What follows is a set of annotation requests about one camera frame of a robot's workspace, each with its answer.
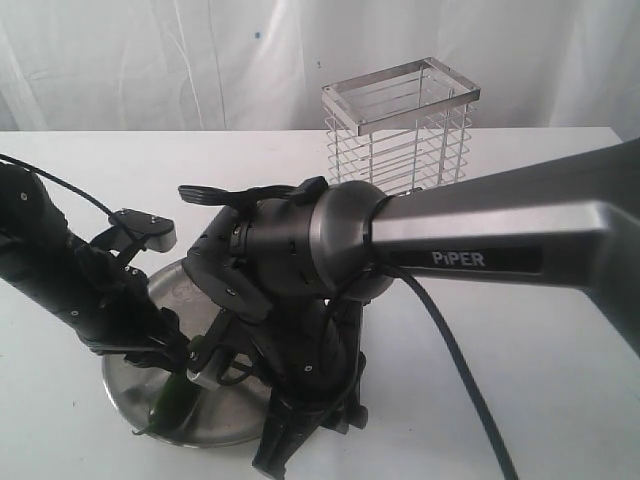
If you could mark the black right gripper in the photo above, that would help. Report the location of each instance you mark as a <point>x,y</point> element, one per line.
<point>313,367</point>

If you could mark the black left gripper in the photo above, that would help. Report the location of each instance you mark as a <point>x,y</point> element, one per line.
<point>126,321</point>

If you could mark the green chili pepper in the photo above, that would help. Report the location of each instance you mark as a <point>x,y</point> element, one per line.
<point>176,400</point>

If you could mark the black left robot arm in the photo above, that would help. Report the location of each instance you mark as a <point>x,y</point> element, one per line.
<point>91,286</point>

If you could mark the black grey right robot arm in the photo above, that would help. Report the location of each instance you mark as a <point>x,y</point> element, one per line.
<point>292,267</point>

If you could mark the round stainless steel plate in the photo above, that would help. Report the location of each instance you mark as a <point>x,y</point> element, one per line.
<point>223,416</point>

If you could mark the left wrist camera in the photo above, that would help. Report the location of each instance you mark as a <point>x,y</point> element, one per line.
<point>156,232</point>

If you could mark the metal wire utensil rack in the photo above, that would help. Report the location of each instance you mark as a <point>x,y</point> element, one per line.
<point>401,129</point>

